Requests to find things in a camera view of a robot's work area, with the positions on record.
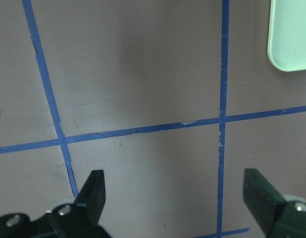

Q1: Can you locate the light green tray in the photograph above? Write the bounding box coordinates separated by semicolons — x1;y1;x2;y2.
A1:
267;0;306;72

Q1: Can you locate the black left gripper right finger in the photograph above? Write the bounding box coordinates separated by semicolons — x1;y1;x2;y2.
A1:
243;168;306;238

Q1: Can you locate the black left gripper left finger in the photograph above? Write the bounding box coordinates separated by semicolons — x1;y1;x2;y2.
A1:
0;170;110;238

